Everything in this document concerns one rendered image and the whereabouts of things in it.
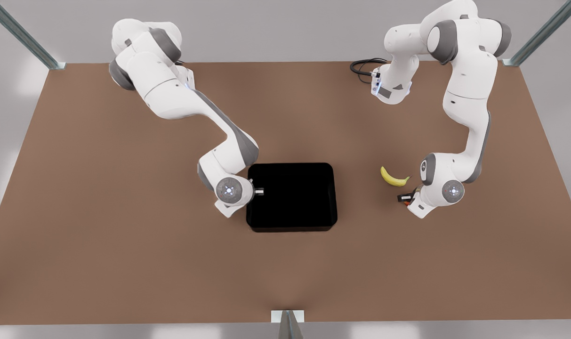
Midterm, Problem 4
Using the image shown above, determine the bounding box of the black cable loop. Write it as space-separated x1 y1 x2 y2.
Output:
350 58 389 84

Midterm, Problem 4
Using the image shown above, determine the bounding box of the yellow banana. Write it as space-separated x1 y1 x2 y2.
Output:
380 166 411 187

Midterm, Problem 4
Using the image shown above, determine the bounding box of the silver frame post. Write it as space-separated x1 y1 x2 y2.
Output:
502 0 571 67
271 310 305 339
0 0 66 71

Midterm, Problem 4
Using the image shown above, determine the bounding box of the black storage box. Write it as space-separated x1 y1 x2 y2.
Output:
246 162 338 233

